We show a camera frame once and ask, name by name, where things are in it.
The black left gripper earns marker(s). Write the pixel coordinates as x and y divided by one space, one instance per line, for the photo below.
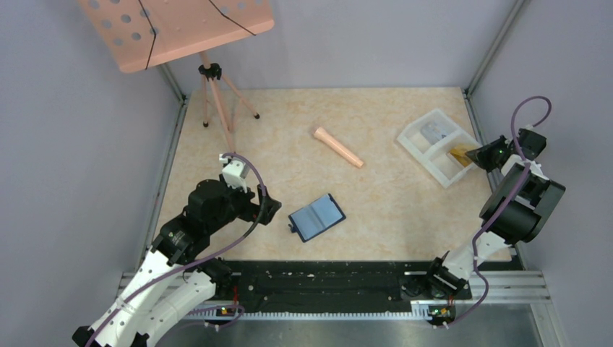
252 210

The pink music stand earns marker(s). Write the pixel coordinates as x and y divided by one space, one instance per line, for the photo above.
144 34

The white plastic divided tray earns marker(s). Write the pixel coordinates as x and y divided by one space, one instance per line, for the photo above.
435 158

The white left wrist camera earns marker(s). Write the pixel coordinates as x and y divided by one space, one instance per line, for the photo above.
234 172

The blue card holder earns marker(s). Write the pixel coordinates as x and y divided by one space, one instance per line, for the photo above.
316 218

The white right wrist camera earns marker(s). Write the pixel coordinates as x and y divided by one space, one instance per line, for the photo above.
529 128

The pink tapered stick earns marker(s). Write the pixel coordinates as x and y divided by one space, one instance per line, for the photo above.
322 135

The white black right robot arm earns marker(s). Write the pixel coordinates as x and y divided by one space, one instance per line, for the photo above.
516 212

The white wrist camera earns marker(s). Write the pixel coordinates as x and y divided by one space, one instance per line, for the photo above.
234 172
529 128

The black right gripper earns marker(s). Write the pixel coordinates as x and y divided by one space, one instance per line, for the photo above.
480 155

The silver card in tray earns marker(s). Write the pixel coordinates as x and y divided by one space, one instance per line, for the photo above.
434 132

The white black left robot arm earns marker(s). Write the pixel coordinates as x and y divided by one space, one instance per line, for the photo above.
171 281

